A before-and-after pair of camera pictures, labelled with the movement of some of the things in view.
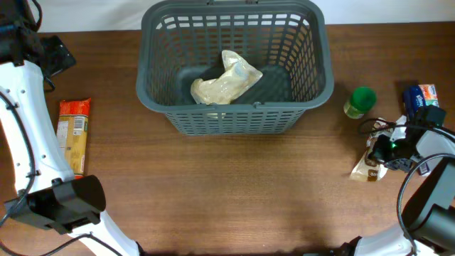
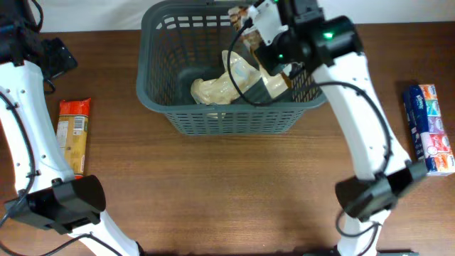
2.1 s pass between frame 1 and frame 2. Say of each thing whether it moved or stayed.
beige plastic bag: stayed
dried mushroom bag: moved
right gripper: moved
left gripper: stayed
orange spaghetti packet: stayed
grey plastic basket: stayed
